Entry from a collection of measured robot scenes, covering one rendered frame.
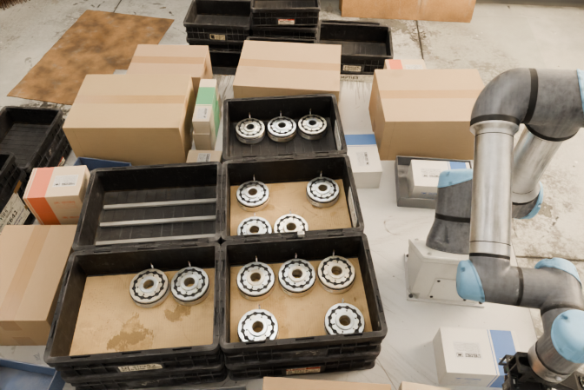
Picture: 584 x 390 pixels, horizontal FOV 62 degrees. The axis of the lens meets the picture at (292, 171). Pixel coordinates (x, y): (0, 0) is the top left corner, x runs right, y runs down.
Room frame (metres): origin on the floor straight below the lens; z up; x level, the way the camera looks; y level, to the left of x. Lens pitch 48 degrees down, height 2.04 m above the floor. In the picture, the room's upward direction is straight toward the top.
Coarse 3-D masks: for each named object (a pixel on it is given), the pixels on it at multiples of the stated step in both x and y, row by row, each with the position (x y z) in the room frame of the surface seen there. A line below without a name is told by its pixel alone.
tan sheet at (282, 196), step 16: (272, 192) 0.99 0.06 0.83; (288, 192) 0.99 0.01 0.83; (304, 192) 0.99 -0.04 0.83; (240, 208) 0.92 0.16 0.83; (272, 208) 0.92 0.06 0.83; (288, 208) 0.92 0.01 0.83; (304, 208) 0.92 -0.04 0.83; (320, 208) 0.92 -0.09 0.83; (336, 208) 0.92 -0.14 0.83; (272, 224) 0.86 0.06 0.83; (320, 224) 0.86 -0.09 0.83; (336, 224) 0.86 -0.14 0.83
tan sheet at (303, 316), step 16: (320, 288) 0.65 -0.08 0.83; (352, 288) 0.65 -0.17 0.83; (240, 304) 0.60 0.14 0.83; (256, 304) 0.60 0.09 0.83; (272, 304) 0.60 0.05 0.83; (288, 304) 0.60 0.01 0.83; (304, 304) 0.60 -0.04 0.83; (320, 304) 0.60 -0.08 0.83; (352, 304) 0.60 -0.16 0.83; (288, 320) 0.56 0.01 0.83; (304, 320) 0.56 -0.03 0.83; (320, 320) 0.56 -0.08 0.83; (368, 320) 0.56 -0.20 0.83; (288, 336) 0.51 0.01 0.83; (304, 336) 0.51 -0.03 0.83
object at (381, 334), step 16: (240, 240) 0.74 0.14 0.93; (256, 240) 0.74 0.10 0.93; (272, 240) 0.74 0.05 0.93; (288, 240) 0.74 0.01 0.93; (304, 240) 0.74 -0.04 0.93; (224, 256) 0.69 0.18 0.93; (368, 256) 0.69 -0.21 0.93; (224, 272) 0.64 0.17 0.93; (224, 288) 0.59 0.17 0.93; (224, 304) 0.55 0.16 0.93; (224, 320) 0.51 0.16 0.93; (384, 320) 0.51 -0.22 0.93; (224, 336) 0.47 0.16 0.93; (320, 336) 0.47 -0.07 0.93; (336, 336) 0.47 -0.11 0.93; (352, 336) 0.47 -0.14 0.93; (368, 336) 0.47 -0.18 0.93; (384, 336) 0.47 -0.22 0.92; (224, 352) 0.44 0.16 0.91
